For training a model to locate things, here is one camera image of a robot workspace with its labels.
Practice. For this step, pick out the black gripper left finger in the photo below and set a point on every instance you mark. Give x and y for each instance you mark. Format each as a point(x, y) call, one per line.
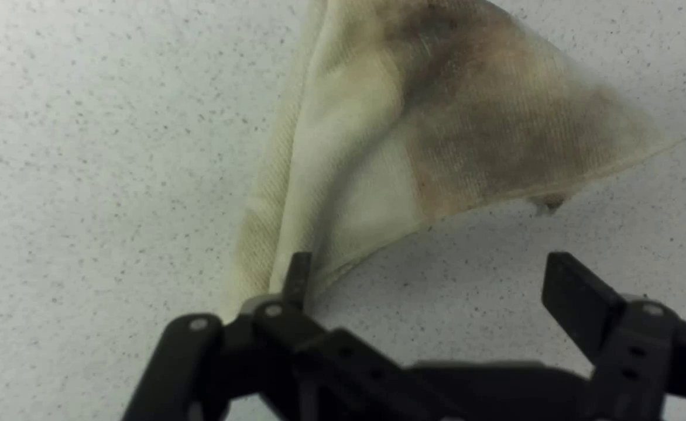
point(192, 352)

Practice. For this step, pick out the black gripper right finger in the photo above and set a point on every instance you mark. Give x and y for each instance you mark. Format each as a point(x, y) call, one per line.
point(631, 342)

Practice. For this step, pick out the stained beige cloth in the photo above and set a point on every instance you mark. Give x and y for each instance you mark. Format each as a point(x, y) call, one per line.
point(372, 140)

